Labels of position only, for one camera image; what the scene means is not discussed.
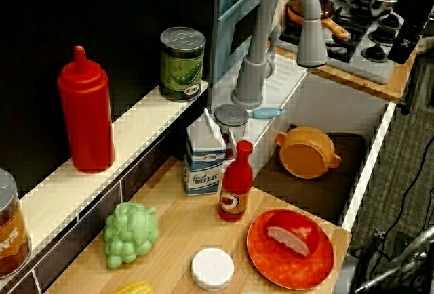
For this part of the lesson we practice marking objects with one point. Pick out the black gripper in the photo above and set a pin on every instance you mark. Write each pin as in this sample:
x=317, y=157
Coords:
x=412, y=11

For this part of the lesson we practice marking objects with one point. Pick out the orange toy pot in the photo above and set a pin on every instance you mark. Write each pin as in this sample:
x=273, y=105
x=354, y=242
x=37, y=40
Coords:
x=305, y=156

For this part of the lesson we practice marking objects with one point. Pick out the white toy sink basin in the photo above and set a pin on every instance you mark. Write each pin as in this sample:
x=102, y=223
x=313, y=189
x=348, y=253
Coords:
x=373, y=158

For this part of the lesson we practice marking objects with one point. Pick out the toy stove with knobs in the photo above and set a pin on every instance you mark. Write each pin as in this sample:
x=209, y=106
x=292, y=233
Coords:
x=359, y=50

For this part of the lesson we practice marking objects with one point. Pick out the orange frying pan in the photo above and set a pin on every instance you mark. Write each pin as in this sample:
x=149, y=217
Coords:
x=330, y=24

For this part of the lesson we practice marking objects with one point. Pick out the grey toy faucet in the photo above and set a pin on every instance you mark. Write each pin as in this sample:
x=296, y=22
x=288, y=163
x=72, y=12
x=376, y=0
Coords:
x=257, y=53

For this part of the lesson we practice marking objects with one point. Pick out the light blue kitchen panel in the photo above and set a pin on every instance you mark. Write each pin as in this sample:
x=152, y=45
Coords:
x=225, y=9

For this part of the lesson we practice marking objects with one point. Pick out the small grey lid can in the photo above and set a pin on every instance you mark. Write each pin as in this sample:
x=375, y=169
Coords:
x=232, y=119

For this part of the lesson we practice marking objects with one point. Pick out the metal stand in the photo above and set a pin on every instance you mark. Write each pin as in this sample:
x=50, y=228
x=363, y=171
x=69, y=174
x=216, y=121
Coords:
x=403, y=263

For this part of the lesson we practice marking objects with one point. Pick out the red tomato sauce bottle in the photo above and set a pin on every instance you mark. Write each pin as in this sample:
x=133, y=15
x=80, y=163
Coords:
x=235, y=185

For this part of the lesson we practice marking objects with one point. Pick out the red white ham piece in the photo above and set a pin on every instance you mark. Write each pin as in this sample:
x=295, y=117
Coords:
x=291, y=236

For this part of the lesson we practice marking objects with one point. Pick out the green peas can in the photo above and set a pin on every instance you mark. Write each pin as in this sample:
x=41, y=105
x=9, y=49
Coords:
x=181, y=67

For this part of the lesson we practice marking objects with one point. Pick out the white blue milk carton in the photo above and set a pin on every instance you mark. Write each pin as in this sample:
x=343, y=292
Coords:
x=203, y=162

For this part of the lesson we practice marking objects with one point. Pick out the orange plate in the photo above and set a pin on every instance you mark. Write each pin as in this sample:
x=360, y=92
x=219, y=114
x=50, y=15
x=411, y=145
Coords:
x=271, y=263

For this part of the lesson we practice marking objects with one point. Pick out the white round lid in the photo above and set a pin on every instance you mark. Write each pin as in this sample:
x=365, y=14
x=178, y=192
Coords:
x=212, y=268

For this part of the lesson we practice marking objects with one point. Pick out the light wooden ledge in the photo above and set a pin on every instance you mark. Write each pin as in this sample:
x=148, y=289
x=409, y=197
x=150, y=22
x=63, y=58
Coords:
x=112, y=158

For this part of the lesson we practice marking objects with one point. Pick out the red ketchup squeeze bottle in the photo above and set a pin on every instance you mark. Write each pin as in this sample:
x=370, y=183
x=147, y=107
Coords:
x=88, y=114

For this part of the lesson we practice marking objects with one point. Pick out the green toy grapes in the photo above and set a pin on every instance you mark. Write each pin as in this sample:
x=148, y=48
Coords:
x=130, y=234

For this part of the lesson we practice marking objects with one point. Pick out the yellow toy corn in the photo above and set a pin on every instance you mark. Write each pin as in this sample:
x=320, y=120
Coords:
x=135, y=289

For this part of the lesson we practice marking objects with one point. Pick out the orange beans can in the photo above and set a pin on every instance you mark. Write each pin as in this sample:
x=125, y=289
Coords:
x=10, y=229

